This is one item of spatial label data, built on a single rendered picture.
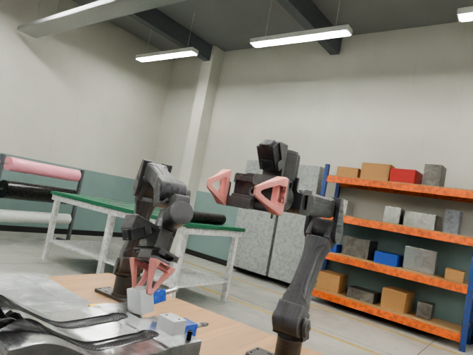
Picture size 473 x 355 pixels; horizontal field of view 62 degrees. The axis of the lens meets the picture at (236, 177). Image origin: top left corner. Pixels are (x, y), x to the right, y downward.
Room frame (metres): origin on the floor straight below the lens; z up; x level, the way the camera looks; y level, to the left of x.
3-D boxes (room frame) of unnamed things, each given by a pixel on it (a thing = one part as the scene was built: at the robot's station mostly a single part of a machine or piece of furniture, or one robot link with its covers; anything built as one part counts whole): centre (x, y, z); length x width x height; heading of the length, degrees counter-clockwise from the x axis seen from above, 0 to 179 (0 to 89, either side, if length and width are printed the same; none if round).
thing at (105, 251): (4.96, 1.09, 0.51); 2.40 x 1.13 x 1.02; 56
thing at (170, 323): (0.87, 0.05, 0.89); 0.13 x 0.05 x 0.05; 139
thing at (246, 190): (0.76, -0.06, 1.20); 0.10 x 0.07 x 0.07; 57
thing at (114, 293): (1.31, 0.30, 0.84); 0.20 x 0.07 x 0.08; 57
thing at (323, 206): (0.98, -0.20, 1.17); 0.30 x 0.09 x 0.12; 147
